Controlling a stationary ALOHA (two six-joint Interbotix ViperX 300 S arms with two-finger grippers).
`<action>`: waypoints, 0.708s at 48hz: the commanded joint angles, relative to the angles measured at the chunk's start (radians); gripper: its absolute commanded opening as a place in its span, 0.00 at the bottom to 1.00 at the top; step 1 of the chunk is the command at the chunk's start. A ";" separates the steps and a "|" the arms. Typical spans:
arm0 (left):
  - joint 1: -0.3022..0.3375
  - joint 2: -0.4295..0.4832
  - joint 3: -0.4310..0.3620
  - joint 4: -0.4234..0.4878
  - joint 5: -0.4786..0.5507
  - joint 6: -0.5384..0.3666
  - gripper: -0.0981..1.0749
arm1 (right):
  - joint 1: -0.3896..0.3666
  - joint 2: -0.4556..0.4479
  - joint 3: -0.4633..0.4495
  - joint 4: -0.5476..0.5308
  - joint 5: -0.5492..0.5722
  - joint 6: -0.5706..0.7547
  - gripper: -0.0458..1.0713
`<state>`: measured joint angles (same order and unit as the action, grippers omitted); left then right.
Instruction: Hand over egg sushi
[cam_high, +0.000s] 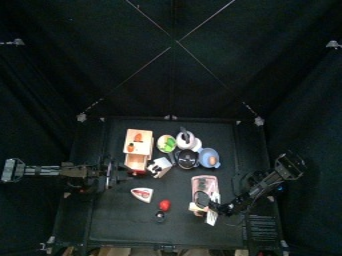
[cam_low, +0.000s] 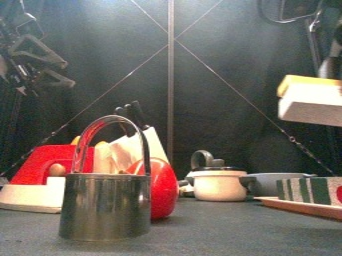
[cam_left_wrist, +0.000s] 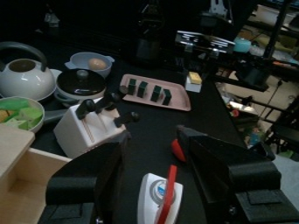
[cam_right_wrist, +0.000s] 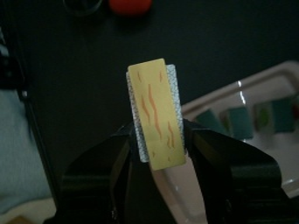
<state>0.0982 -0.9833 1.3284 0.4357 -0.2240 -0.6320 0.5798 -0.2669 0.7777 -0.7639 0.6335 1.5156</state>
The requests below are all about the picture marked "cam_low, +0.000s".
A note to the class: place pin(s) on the grey-blue bowl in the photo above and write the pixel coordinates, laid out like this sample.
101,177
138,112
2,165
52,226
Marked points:
275,183

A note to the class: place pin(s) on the red and white toy stand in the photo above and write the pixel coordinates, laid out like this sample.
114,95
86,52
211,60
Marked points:
34,180

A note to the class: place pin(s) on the yellow white egg sushi toy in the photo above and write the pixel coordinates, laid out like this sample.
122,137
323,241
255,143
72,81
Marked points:
311,100

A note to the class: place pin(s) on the pink wooden tray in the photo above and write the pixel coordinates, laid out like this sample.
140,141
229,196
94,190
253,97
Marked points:
307,207

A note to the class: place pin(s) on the cream pot with black lid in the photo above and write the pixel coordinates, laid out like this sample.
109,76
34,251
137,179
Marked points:
219,185

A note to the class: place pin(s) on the vertical metal frame pole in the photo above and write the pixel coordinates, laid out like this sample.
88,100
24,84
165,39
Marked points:
169,83

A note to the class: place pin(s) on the red toy apple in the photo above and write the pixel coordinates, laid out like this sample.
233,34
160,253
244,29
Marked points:
161,190

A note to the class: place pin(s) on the green striped white sushi toy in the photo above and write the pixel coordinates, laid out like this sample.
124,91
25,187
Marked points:
311,190

